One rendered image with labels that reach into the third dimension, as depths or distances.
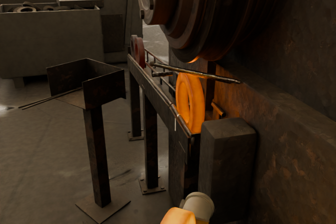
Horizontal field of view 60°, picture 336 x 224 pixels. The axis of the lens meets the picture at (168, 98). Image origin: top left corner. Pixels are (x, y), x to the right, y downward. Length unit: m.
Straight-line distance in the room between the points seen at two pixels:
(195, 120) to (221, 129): 0.17
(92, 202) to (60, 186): 0.25
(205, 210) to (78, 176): 1.32
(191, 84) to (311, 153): 0.36
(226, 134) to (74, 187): 1.27
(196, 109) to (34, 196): 1.21
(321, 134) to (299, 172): 0.09
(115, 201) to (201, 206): 1.06
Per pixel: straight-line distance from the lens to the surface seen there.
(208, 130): 0.60
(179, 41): 0.70
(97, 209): 1.59
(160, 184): 1.68
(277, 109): 0.56
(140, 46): 1.62
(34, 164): 2.01
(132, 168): 1.82
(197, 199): 0.59
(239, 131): 0.61
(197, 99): 0.75
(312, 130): 0.50
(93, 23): 3.13
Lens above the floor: 1.10
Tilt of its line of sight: 24 degrees down
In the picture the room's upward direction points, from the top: straight up
